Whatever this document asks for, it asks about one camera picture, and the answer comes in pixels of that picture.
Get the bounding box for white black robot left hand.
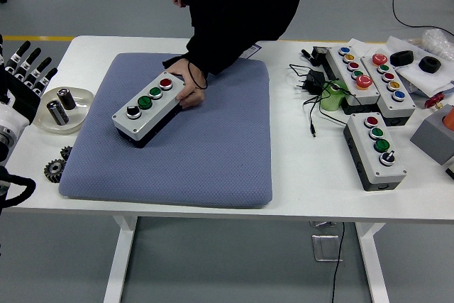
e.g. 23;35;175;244
0;35;60;137

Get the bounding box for person's left hand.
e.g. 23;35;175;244
162;57;209;109

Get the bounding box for grey four-button control box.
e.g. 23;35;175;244
343;111;408;192
111;71;187;149

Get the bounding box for grey five-button control box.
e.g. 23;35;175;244
360;49;416;127
321;46;381;116

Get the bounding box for dark metal cylinder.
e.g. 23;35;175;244
57;87;77;111
46;99;70;126

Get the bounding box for beige shallow dish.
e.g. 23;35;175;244
32;86;95;136

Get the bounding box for blue-grey textured mat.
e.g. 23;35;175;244
58;53;274;209

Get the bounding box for large dark metal gear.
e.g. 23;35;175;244
43;159;67;183

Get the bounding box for black power adapter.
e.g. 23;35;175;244
293;70;326;95

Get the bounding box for small black device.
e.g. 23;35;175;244
311;45;333;68

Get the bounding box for white table leg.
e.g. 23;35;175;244
103;216;139;303
354;223;391;303

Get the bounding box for silver floor socket plate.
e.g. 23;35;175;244
311;233;344;263

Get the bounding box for white paper sheet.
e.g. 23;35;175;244
384;35;454;99

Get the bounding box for grey block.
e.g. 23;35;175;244
410;104;454;166

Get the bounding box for clear plastic bag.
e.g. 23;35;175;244
407;28;454;61

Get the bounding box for orange cylinder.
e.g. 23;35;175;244
441;106;454;130

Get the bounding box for black adapter cord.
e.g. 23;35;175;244
289;63;362;138

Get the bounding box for black foam ring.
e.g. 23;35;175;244
418;56;443;74
389;50;414;67

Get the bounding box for black looping floor cable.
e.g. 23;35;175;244
345;0;454;38

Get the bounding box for black hanging cable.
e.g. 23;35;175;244
331;223;345;303

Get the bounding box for red valve handle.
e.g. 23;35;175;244
424;92;446;109

